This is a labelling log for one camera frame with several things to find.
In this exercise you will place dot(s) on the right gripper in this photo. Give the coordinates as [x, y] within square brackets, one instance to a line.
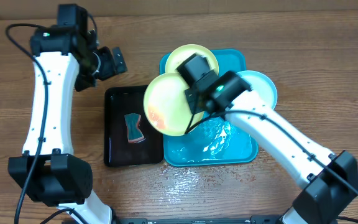
[199, 105]

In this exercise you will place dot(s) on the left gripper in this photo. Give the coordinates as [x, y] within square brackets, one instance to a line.
[107, 56]

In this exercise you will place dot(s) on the yellow-green plate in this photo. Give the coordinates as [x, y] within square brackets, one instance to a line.
[183, 52]
[166, 107]

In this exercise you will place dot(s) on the light blue plate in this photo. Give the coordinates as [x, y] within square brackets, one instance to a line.
[263, 85]

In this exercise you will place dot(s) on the green and orange sponge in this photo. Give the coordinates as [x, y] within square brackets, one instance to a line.
[134, 134]

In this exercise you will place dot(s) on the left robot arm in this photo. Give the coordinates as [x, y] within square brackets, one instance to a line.
[66, 59]

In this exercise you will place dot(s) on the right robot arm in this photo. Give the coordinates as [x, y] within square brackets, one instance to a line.
[328, 181]

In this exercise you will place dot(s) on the black plastic tray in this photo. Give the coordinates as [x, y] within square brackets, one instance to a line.
[118, 102]

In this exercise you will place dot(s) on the teal plastic tray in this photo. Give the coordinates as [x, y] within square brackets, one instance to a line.
[214, 142]

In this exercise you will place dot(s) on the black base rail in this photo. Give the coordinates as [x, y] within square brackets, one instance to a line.
[256, 219]

